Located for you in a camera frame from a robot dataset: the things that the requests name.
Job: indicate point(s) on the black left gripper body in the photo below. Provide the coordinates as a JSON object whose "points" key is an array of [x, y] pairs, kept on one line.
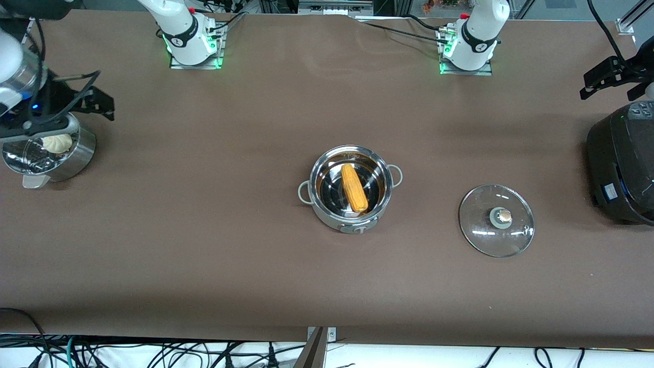
{"points": [[635, 68]]}

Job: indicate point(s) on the grey power strip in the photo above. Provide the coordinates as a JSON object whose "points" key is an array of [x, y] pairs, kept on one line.
{"points": [[334, 6]]}

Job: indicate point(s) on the aluminium corner bracket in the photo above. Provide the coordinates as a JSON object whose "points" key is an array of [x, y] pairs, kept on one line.
{"points": [[625, 26]]}

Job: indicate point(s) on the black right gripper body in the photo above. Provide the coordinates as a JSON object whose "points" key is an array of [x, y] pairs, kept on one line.
{"points": [[55, 96]]}

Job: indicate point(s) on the glass pot lid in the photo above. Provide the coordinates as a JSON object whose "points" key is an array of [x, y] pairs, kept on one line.
{"points": [[485, 235]]}

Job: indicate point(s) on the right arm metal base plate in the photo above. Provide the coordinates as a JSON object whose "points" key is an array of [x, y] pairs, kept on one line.
{"points": [[220, 51]]}

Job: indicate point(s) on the brown table mat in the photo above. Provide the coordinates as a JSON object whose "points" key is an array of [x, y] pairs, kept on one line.
{"points": [[327, 281]]}

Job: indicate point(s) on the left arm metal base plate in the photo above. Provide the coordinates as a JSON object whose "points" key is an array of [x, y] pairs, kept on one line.
{"points": [[488, 71]]}

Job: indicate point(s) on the steel steamer pot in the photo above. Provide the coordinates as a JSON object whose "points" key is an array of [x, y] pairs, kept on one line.
{"points": [[76, 158]]}

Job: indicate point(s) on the metal table edge bracket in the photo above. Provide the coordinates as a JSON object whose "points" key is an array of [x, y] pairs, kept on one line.
{"points": [[312, 352]]}

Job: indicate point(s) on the yellow corn cob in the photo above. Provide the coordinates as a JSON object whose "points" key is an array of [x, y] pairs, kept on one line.
{"points": [[354, 188]]}

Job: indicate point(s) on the black rice cooker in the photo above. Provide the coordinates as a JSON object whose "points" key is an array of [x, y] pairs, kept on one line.
{"points": [[621, 163]]}

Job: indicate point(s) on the white steamed bun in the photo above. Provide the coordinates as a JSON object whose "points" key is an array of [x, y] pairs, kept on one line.
{"points": [[57, 144]]}

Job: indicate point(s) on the steel electric cooking pot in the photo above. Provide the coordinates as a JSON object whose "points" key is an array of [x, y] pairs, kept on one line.
{"points": [[332, 221]]}

